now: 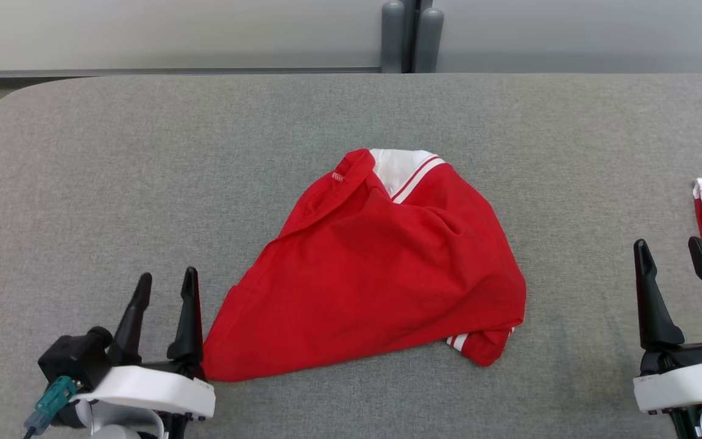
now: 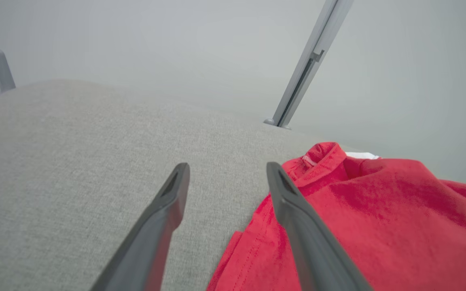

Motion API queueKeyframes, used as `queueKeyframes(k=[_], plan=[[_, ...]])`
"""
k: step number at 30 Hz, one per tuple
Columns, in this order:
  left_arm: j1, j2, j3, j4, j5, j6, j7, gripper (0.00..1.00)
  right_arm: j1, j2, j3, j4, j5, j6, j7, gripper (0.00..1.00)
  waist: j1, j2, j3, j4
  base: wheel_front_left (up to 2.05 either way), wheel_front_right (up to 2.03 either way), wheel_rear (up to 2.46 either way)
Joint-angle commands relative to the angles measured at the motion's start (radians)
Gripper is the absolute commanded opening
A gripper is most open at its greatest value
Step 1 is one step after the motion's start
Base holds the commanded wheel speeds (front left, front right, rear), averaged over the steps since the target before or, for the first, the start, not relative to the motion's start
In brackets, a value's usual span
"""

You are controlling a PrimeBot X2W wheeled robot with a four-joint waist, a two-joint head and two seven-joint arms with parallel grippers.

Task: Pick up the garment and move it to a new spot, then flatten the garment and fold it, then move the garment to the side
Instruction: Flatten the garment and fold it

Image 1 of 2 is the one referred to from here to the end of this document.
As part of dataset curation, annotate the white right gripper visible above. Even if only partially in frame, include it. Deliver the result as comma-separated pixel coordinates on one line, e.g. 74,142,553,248
633,237,702,416

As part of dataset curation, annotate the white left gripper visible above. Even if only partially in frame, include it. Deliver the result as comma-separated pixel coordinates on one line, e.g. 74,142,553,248
73,266,216,421

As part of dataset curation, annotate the red and white shirt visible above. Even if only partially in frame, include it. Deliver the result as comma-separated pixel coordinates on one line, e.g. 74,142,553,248
202,148,527,383

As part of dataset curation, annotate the teal connector with cable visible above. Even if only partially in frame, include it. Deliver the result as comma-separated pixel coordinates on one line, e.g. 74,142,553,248
23,376,79,438

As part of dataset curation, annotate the grey wall base rail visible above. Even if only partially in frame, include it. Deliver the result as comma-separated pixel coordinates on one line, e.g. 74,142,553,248
0,66,382,79

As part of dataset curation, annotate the grey partition post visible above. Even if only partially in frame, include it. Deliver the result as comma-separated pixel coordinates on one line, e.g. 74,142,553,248
380,0,445,74

